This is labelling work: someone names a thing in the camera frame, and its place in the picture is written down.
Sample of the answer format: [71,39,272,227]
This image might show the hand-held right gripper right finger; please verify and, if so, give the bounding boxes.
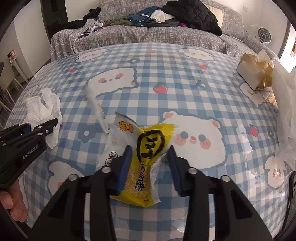
[168,145,273,241]

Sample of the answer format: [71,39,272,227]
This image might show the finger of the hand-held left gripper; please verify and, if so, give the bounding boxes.
[16,119,59,139]
[0,124,31,145]

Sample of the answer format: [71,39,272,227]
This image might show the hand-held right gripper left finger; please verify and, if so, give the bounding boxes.
[28,145,133,241]

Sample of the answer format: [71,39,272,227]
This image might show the yellow snack wrapper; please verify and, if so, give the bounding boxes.
[102,111,179,208]

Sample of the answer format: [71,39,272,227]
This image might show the person's left hand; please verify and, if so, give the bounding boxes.
[0,179,28,223]

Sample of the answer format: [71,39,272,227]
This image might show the white dining chair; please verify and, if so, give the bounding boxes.
[0,62,18,112]

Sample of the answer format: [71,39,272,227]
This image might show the white torn wrapper strip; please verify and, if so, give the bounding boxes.
[84,83,110,134]

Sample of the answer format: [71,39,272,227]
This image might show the blue checkered tablecloth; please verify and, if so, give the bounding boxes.
[5,43,296,241]

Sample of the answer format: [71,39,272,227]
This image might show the clear plastic scrap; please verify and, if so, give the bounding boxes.
[236,125,253,156]

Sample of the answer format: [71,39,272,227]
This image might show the purple white small clothes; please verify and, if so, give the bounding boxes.
[80,20,104,37]

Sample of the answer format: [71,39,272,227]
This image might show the black garment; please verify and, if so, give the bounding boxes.
[60,6,102,29]

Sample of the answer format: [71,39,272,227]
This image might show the gold and white torn carton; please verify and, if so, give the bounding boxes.
[236,50,279,106]

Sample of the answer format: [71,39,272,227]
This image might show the olive green garment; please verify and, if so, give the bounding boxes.
[109,17,133,26]

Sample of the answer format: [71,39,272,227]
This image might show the large white plastic bag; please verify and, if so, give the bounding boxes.
[272,59,296,172]

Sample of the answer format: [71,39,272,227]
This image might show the grey covered sofa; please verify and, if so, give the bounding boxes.
[50,0,281,63]

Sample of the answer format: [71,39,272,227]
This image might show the blue garment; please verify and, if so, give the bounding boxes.
[128,7,162,22]

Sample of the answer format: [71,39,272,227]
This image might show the white garment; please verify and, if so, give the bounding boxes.
[149,10,176,23]

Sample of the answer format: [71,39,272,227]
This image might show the black quilted jacket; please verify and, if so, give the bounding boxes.
[162,0,222,36]

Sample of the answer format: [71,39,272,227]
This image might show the white floor fan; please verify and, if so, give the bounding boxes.
[253,27,273,44]

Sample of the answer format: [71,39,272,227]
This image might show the cream cushion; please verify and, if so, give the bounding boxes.
[205,5,225,27]

